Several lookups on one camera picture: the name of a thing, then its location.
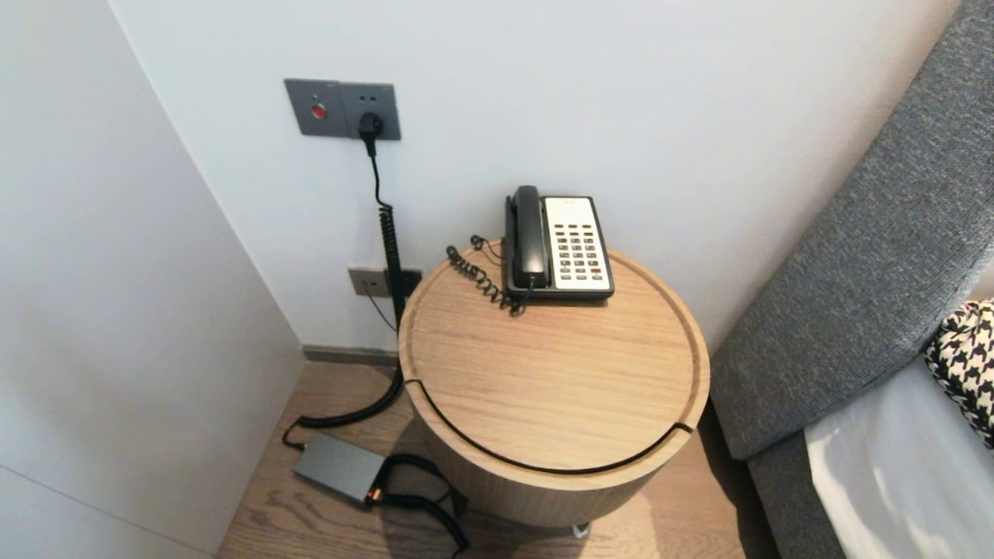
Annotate grey baseboard strip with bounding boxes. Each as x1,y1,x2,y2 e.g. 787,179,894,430
301,344,401,367

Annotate beige wall data outlet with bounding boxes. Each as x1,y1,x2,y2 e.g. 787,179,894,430
348,266,391,299

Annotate black coiled adapter output cable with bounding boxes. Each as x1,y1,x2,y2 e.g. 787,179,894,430
371,454,471,555

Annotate black white houndstooth pillow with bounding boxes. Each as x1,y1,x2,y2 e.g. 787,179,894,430
922,299,994,450

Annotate black and white desk telephone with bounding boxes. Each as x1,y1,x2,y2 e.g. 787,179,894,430
505,195,616,302

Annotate grey power adapter brick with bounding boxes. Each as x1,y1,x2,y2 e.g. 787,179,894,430
292,432,388,507

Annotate black coiled phone cord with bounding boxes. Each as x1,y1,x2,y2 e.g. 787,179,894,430
446,235,537,318

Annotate black power plug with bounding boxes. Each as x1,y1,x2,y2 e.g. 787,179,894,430
358,113,385,158

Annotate black coiled power cable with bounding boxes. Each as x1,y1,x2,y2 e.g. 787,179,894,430
282,154,408,451

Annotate black telephone handset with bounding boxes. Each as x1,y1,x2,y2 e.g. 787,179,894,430
510,185,553,291

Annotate round wooden side table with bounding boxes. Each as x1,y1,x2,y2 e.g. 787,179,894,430
405,379,696,533
398,238,711,536

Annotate grey upholstered headboard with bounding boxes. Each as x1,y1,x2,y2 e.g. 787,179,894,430
709,0,994,559

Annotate white bed sheet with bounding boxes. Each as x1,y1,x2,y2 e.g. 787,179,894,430
804,353,994,559

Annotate grey wall socket panel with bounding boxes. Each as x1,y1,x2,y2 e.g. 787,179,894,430
284,78,402,142

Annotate thin black phone wire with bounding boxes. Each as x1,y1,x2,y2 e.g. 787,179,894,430
363,289,398,333

